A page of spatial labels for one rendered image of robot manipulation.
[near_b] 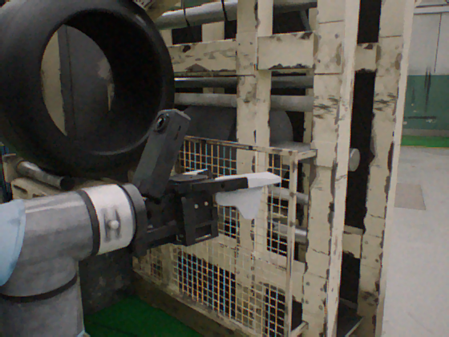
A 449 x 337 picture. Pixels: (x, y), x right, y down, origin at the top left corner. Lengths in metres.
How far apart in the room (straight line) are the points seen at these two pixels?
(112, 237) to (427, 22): 10.06
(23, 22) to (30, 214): 0.83
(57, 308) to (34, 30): 0.86
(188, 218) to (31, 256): 0.18
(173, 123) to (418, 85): 9.78
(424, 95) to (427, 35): 1.32
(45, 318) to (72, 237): 0.08
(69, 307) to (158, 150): 0.19
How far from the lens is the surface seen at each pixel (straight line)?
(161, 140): 0.47
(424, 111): 10.19
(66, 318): 0.45
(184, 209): 0.47
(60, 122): 1.63
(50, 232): 0.41
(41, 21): 1.18
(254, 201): 0.51
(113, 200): 0.43
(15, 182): 1.53
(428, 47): 10.27
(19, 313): 0.44
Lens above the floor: 1.19
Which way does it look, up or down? 12 degrees down
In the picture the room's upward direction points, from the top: straight up
